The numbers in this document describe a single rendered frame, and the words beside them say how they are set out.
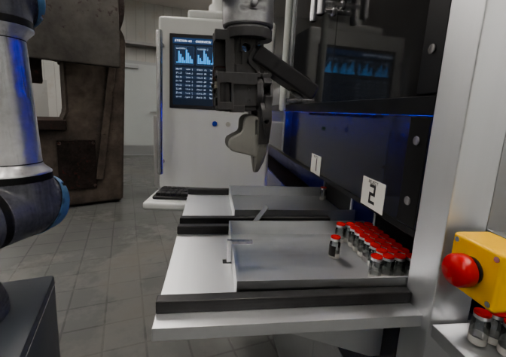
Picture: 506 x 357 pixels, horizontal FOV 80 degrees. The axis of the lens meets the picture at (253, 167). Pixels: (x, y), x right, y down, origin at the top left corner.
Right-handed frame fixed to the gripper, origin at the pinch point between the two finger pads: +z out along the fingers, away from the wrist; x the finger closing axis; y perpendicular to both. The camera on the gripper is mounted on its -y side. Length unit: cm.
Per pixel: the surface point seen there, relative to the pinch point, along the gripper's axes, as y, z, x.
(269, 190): -17, 20, -52
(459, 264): -19.2, 8.9, 20.6
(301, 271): -8.8, 21.2, -1.4
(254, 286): 2.0, 18.3, 5.6
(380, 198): -24.6, 8.0, -1.8
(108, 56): 81, -57, -302
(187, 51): 9, -32, -92
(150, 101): 81, -17, -718
